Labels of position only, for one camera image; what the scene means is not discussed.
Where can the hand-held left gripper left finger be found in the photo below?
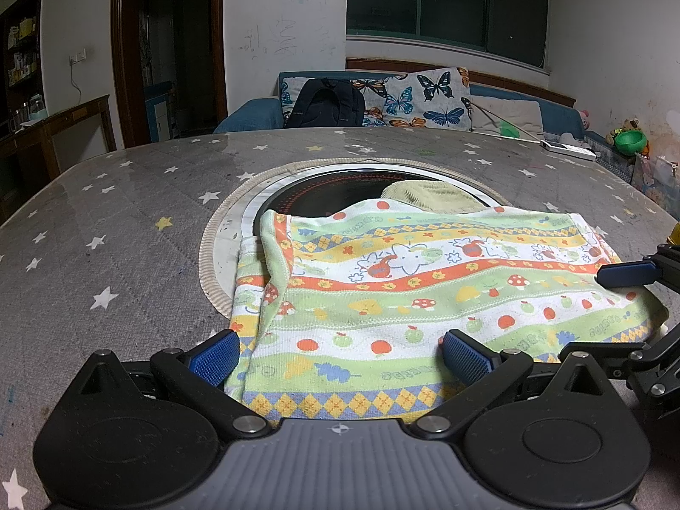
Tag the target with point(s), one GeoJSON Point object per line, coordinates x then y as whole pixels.
{"type": "Point", "coordinates": [215, 357]}

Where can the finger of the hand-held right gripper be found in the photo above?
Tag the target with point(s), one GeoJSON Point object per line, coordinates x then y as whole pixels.
{"type": "Point", "coordinates": [627, 273]}
{"type": "Point", "coordinates": [600, 357]}

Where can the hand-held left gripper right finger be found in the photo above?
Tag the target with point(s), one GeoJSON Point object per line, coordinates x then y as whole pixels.
{"type": "Point", "coordinates": [467, 358]}

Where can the colourful printed children's shirt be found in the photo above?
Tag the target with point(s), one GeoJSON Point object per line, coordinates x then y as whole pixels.
{"type": "Point", "coordinates": [404, 297]}

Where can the cartoon printed bag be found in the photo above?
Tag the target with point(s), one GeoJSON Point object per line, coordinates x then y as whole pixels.
{"type": "Point", "coordinates": [656, 183]}

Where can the green toy bowl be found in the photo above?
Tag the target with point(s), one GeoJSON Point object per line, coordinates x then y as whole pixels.
{"type": "Point", "coordinates": [631, 142]}

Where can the white power strip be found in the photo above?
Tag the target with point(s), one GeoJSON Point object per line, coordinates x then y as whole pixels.
{"type": "Point", "coordinates": [568, 150]}

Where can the small plush toy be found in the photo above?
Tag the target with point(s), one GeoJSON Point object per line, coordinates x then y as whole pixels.
{"type": "Point", "coordinates": [627, 125]}

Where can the pink toy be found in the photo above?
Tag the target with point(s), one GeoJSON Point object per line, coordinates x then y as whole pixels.
{"type": "Point", "coordinates": [586, 118]}

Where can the beige knitted cloth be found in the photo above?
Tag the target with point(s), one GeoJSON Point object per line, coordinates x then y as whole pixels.
{"type": "Point", "coordinates": [430, 195]}

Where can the white sofa cushion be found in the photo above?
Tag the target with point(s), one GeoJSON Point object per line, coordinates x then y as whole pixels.
{"type": "Point", "coordinates": [510, 114]}

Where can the round black induction cooktop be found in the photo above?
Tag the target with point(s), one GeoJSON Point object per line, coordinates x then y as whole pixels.
{"type": "Point", "coordinates": [329, 191]}

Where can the blue sofa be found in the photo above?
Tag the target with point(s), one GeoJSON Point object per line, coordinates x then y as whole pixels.
{"type": "Point", "coordinates": [249, 114]}

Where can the blue and white cabinet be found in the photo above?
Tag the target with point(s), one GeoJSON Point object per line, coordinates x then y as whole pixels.
{"type": "Point", "coordinates": [159, 114]}

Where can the butterfly print pillow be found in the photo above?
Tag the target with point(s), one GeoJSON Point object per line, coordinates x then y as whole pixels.
{"type": "Point", "coordinates": [425, 98]}

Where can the black backpack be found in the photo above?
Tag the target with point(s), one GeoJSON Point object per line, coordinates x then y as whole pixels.
{"type": "Point", "coordinates": [324, 103]}

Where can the brown wooden console table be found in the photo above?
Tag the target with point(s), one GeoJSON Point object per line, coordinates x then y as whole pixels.
{"type": "Point", "coordinates": [69, 122]}

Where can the dark glass window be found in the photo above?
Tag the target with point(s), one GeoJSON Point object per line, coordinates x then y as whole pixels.
{"type": "Point", "coordinates": [451, 0]}

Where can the wooden shelf unit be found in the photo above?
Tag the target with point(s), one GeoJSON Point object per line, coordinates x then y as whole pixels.
{"type": "Point", "coordinates": [21, 53]}

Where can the brown wooden door frame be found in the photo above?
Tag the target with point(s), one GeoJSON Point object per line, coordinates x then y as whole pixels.
{"type": "Point", "coordinates": [122, 64]}

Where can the white wall socket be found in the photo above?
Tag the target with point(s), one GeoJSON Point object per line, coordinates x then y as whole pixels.
{"type": "Point", "coordinates": [77, 56]}

